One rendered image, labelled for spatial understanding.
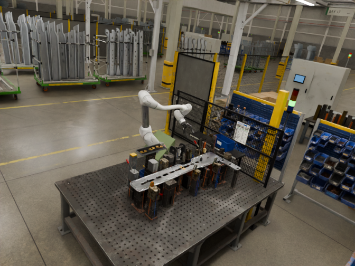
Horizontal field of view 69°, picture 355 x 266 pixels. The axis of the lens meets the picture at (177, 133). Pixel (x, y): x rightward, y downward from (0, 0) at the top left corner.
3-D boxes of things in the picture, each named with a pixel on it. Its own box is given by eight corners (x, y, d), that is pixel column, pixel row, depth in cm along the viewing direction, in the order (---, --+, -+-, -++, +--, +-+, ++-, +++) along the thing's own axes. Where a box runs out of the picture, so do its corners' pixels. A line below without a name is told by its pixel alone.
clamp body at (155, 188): (151, 222, 262) (155, 193, 248) (143, 214, 271) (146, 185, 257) (159, 218, 269) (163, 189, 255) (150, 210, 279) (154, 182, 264)
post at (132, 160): (130, 190, 305) (132, 158, 287) (126, 187, 309) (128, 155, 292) (135, 188, 310) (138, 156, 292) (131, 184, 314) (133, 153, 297)
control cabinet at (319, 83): (276, 115, 928) (297, 44, 831) (282, 113, 963) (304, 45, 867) (321, 131, 825) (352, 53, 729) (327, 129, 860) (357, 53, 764)
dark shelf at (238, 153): (236, 160, 347) (236, 158, 346) (188, 134, 403) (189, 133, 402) (245, 156, 362) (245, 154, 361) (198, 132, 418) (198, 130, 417)
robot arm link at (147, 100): (159, 102, 326) (154, 97, 336) (148, 97, 314) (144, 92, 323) (153, 111, 330) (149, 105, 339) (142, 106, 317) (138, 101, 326)
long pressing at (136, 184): (140, 194, 255) (140, 192, 254) (127, 182, 269) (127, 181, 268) (223, 159, 348) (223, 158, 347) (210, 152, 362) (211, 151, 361)
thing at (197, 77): (205, 154, 570) (224, 63, 491) (201, 155, 560) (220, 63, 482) (167, 132, 656) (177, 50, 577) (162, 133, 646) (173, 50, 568)
